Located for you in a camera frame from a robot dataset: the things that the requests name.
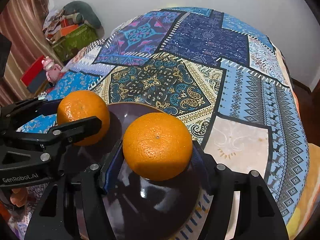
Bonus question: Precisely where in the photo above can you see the red and black box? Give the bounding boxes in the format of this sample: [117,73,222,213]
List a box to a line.
[21,55,47,94]

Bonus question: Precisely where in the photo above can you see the striped brown curtain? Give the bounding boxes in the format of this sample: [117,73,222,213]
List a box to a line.
[1,0,62,106]

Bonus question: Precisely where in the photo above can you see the medium orange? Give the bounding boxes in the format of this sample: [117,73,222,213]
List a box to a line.
[57,90,110,146]

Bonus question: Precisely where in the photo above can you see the grey-green plush cushion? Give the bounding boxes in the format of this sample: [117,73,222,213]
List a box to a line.
[63,1,101,29]

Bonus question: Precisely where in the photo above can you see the dark purple plate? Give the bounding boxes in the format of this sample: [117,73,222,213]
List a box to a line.
[75,102,208,240]

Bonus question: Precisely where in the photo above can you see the blue patchwork tablecloth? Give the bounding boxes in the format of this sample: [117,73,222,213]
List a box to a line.
[7,6,311,240]

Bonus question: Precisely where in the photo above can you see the pink plush toy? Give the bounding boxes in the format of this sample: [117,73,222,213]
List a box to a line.
[42,56,62,85]

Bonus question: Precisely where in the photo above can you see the large orange with sticker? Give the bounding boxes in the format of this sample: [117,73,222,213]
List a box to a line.
[123,113,193,181]

